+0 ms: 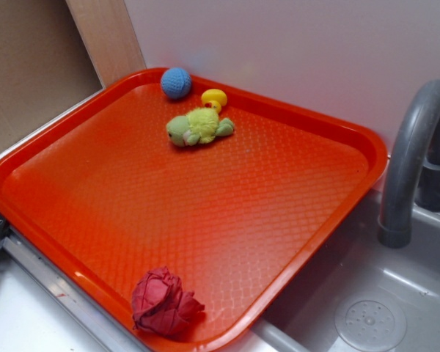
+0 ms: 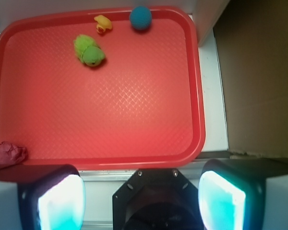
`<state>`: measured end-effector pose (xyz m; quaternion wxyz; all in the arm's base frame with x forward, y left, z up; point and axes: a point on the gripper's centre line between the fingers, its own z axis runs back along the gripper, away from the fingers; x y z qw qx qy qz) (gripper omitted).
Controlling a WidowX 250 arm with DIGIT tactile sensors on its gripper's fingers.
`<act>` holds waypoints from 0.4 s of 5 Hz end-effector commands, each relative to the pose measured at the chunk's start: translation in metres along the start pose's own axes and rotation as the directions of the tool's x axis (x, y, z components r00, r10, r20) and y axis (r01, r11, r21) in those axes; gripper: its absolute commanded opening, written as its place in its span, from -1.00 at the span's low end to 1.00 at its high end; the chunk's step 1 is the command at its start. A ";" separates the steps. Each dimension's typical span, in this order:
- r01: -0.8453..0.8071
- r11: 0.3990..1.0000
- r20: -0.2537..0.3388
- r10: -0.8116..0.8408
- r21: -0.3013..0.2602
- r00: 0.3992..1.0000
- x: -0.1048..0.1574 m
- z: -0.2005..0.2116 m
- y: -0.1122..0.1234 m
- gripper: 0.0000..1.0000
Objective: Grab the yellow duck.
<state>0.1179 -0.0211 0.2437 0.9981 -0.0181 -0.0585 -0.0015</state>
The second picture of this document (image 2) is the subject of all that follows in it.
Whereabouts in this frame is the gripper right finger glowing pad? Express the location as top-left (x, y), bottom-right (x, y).
top-left (198, 158), bottom-right (288, 230)

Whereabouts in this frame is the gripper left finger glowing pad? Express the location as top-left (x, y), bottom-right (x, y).
top-left (0, 164), bottom-right (85, 230)

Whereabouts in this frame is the yellow rubber duck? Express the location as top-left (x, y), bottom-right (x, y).
top-left (94, 15), bottom-right (112, 34)

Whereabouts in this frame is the crumpled red paper ball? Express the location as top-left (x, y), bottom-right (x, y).
top-left (0, 141), bottom-right (28, 165)

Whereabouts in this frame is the red plastic tray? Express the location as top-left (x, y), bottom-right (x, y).
top-left (0, 7), bottom-right (205, 170)

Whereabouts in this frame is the green plush toy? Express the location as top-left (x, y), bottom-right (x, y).
top-left (73, 34), bottom-right (106, 67)

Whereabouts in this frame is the brown cardboard box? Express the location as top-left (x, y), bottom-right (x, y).
top-left (214, 0), bottom-right (288, 158)

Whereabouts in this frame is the blue ball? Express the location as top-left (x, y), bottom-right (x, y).
top-left (129, 6), bottom-right (152, 31)

